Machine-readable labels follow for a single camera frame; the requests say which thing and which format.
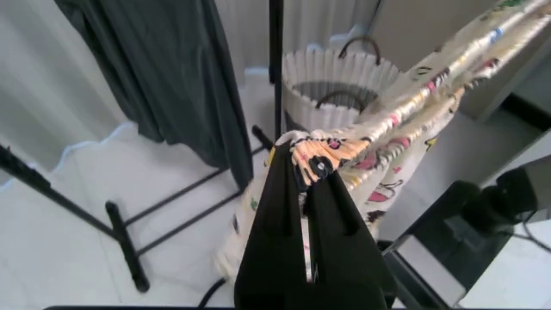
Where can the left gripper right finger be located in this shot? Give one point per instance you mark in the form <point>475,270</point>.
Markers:
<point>344,267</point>

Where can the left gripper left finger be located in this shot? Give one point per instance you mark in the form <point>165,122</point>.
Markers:
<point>275,249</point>

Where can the cream printed garment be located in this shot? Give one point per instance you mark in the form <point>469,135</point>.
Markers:
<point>387,129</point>

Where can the dark grey t-shirt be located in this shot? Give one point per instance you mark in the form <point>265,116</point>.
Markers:
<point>172,77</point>

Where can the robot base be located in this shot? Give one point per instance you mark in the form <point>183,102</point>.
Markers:
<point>430,241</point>

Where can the black clothes rack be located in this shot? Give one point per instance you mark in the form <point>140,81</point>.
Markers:
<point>275,64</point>

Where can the white laundry basket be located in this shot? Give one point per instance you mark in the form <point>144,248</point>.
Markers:
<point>327,64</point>

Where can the white curtain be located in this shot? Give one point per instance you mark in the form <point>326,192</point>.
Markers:
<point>34,86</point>

